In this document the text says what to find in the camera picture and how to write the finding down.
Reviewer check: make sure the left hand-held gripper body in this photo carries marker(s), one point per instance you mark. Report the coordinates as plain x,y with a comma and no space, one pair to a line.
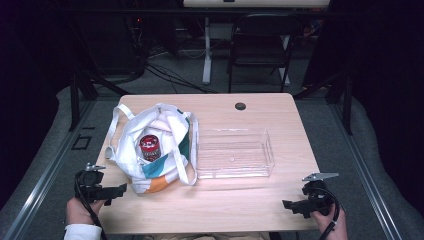
88,181

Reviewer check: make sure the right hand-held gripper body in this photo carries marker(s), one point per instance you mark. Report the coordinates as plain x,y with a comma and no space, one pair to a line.
318,200

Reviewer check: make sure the person's left hand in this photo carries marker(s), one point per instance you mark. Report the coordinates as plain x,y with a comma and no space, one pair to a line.
78,211

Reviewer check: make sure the person's right hand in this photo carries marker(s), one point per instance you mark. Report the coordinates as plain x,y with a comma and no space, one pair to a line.
336,230

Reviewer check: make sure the black tape rectangle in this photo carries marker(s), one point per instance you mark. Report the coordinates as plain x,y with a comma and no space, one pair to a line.
74,146

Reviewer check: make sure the white teal orange tote bag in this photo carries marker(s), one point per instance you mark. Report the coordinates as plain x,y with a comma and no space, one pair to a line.
133,156

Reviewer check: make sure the black tape strip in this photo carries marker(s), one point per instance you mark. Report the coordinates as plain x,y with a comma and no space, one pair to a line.
88,127

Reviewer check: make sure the red lidded can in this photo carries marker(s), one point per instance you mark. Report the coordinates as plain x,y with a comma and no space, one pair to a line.
150,146

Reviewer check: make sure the clear plastic tray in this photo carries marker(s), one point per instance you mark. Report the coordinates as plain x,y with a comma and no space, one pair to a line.
233,156

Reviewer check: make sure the black metal stand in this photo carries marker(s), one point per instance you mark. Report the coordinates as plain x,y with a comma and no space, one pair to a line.
347,106
75,100

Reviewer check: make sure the white desk leg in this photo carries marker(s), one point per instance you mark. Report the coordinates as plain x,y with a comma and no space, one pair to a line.
207,60
286,66

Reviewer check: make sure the black folding chair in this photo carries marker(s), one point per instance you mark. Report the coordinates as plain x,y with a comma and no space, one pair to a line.
260,40

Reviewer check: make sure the metal floor rail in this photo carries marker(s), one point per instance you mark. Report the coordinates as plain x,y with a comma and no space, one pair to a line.
363,166
46,176

